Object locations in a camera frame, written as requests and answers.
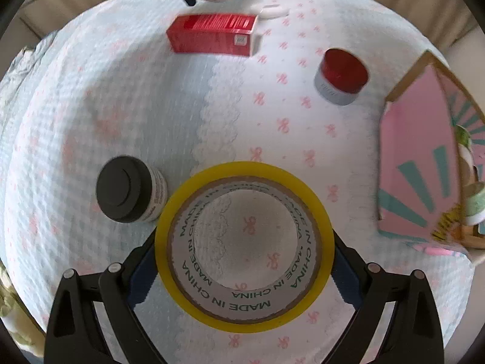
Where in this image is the red lid grey jar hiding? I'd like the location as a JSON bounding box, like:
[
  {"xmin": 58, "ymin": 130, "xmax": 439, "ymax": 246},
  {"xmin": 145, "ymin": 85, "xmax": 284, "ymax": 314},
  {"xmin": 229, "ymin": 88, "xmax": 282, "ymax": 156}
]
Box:
[{"xmin": 314, "ymin": 48, "xmax": 369, "ymax": 107}]

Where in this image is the small white plastic piece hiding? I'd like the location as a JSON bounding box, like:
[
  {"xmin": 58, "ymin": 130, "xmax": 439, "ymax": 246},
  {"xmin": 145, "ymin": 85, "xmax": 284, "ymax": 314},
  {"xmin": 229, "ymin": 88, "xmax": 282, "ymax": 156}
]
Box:
[{"xmin": 259, "ymin": 5, "xmax": 290, "ymax": 19}]

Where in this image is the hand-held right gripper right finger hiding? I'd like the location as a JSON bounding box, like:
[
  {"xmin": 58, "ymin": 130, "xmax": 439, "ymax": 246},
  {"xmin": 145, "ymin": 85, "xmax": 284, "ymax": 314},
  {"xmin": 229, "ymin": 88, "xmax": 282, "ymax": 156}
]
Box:
[{"xmin": 330, "ymin": 228, "xmax": 445, "ymax": 364}]

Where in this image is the green patterned tape roll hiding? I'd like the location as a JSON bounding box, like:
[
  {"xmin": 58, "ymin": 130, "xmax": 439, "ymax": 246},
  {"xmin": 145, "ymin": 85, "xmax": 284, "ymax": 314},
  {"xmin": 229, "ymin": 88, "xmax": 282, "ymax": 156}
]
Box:
[{"xmin": 463, "ymin": 182, "xmax": 485, "ymax": 225}]

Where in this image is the yellow tape roll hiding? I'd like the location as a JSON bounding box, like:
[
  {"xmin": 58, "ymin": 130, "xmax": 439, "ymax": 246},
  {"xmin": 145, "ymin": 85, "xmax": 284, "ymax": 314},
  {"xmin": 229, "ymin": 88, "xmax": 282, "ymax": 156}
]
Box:
[{"xmin": 155, "ymin": 161, "xmax": 336, "ymax": 334}]

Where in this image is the black lid white jar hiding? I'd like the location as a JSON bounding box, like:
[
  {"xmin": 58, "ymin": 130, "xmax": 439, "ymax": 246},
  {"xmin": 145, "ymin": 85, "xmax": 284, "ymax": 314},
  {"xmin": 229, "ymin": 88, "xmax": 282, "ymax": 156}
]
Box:
[{"xmin": 96, "ymin": 156, "xmax": 169, "ymax": 224}]

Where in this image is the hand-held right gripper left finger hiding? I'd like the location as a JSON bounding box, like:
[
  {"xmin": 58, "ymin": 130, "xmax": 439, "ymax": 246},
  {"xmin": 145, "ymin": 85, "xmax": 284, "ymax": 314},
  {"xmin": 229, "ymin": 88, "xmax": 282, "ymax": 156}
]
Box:
[{"xmin": 44, "ymin": 228, "xmax": 159, "ymax": 364}]

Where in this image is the pink cardboard storage box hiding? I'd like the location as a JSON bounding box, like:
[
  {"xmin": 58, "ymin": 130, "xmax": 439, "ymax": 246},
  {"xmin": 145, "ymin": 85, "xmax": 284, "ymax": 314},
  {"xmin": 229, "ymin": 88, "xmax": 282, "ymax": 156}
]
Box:
[{"xmin": 377, "ymin": 50, "xmax": 485, "ymax": 266}]

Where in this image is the red cardboard box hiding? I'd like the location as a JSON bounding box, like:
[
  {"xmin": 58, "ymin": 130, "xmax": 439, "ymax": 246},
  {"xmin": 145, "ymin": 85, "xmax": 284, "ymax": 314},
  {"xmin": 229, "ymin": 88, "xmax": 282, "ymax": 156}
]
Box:
[{"xmin": 167, "ymin": 14, "xmax": 260, "ymax": 57}]

